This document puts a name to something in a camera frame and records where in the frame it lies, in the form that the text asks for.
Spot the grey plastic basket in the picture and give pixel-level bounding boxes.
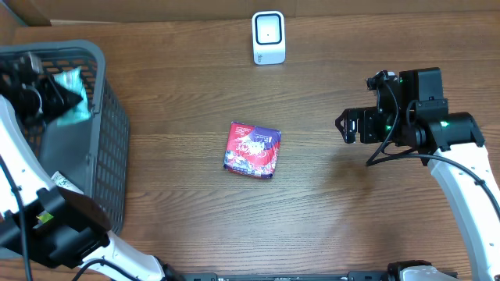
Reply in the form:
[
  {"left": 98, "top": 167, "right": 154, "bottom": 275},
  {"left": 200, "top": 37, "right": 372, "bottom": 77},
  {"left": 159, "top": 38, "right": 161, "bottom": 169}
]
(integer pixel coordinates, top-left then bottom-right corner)
[{"left": 1, "top": 41, "right": 130, "bottom": 237}]

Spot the green yellow sachet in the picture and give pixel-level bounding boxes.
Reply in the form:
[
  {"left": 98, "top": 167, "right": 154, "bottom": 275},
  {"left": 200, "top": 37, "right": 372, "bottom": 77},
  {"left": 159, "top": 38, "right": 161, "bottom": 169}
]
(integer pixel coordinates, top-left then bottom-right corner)
[{"left": 37, "top": 211, "right": 53, "bottom": 225}]

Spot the white shampoo tube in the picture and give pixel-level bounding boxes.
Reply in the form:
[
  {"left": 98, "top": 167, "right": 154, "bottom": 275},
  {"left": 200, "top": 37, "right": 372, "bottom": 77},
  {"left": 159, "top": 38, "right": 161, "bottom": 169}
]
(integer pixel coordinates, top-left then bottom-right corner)
[{"left": 51, "top": 171, "right": 84, "bottom": 194}]

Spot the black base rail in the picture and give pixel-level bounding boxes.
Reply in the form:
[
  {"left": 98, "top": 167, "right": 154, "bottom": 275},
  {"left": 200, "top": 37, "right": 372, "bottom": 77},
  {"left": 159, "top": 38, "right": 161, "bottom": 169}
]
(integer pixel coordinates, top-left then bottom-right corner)
[{"left": 181, "top": 271, "right": 458, "bottom": 281}]

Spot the red purple pad package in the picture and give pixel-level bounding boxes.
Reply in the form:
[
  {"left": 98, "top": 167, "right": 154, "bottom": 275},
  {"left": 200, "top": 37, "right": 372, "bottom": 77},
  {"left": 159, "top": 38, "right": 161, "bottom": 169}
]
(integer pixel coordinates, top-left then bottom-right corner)
[{"left": 223, "top": 122, "right": 281, "bottom": 179}]

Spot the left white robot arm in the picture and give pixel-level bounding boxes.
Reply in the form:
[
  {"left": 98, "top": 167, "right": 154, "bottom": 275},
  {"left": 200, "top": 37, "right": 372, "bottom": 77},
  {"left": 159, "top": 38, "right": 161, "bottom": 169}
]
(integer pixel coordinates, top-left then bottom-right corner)
[{"left": 1, "top": 52, "right": 183, "bottom": 280}]

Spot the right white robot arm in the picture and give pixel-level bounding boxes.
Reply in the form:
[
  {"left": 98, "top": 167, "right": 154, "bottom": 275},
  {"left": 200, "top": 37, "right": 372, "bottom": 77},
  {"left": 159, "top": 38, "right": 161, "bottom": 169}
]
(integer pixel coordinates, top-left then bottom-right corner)
[{"left": 335, "top": 67, "right": 499, "bottom": 280}]

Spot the teal wipes packet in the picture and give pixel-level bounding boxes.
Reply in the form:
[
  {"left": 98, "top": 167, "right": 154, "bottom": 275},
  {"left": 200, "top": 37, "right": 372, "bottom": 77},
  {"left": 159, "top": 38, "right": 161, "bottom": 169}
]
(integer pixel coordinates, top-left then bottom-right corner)
[{"left": 53, "top": 67, "right": 91, "bottom": 126}]

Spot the white barcode scanner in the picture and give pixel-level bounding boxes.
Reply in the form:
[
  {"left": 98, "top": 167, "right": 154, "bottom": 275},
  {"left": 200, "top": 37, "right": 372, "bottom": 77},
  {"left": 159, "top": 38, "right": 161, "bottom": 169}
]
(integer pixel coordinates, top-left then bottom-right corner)
[{"left": 252, "top": 10, "right": 286, "bottom": 66}]

